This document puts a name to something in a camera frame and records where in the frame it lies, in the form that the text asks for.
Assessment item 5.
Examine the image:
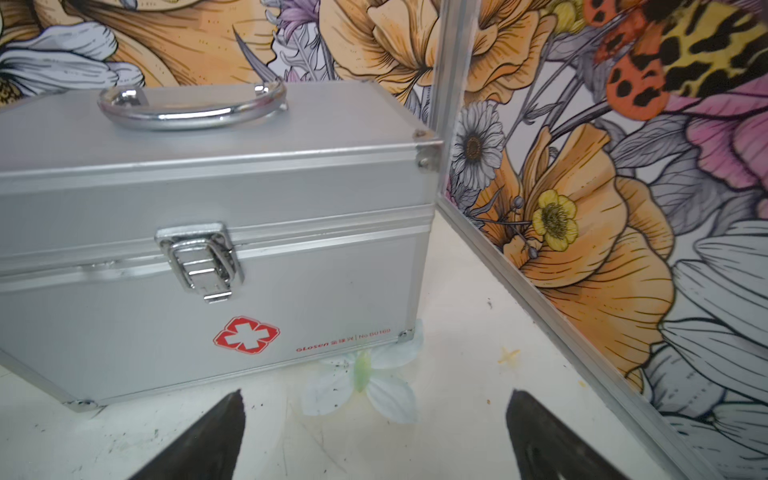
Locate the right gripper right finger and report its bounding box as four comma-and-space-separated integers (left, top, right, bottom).
506, 390, 627, 480

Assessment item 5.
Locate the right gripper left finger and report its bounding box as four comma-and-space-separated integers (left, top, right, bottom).
131, 390, 246, 479

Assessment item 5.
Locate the silver aluminium case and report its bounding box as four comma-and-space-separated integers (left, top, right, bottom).
1, 81, 443, 411

